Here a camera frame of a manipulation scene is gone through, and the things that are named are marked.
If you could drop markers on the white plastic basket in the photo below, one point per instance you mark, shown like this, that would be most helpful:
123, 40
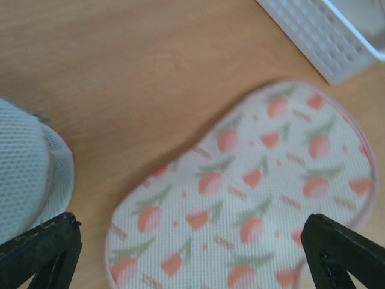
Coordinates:
341, 39

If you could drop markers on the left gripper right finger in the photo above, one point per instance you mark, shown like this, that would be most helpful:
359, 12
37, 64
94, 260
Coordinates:
334, 253

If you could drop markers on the white round mesh laundry bag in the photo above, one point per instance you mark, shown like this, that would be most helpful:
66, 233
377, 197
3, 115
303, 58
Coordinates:
37, 171

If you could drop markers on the floral mesh laundry bag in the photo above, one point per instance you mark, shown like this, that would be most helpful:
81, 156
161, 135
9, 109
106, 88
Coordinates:
229, 212

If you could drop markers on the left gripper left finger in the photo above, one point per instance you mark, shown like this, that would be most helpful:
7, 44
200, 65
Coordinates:
46, 254

